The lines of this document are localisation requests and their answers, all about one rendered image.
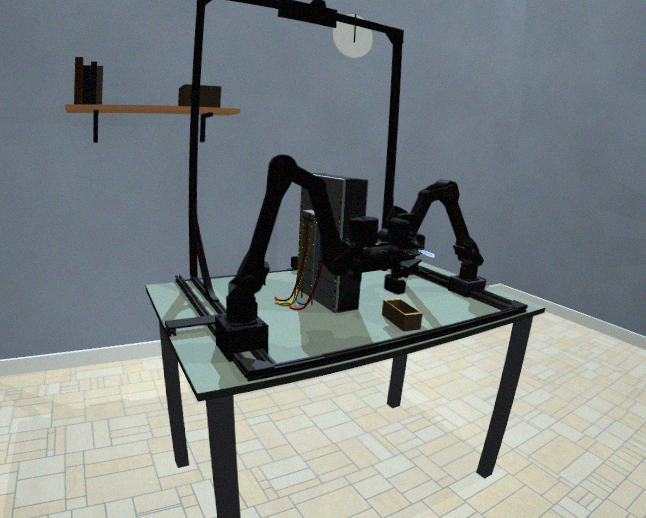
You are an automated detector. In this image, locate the open tan cardboard box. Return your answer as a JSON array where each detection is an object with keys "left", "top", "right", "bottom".
[{"left": 382, "top": 298, "right": 423, "bottom": 332}]

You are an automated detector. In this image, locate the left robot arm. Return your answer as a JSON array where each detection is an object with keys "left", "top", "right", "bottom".
[{"left": 378, "top": 179, "right": 484, "bottom": 282}]

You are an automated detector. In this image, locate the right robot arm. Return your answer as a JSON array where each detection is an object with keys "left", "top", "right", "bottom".
[{"left": 224, "top": 155, "right": 389, "bottom": 327}]

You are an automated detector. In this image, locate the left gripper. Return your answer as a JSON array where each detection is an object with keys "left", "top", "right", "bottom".
[{"left": 384, "top": 213, "right": 423, "bottom": 276}]

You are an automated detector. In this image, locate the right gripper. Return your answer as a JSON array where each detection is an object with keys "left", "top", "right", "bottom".
[{"left": 373, "top": 218, "right": 423, "bottom": 295}]

